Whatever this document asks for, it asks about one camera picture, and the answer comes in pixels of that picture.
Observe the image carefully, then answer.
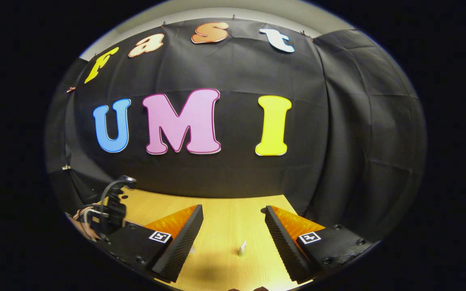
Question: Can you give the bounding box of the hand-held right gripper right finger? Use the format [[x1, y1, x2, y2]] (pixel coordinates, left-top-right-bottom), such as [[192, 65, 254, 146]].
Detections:
[[265, 205, 379, 284]]

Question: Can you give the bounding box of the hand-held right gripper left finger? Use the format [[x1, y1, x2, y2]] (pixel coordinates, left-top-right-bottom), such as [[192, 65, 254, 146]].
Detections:
[[95, 204, 204, 283]]

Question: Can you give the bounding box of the black backdrop cloth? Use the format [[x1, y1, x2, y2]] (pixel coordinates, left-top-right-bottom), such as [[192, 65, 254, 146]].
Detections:
[[45, 18, 427, 243]]

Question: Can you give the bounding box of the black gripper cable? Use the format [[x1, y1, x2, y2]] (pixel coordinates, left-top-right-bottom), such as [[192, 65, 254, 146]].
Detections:
[[99, 179, 126, 211]]

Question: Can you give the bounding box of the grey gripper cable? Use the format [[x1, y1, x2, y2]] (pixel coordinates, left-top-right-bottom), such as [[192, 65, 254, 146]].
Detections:
[[82, 208, 110, 221]]

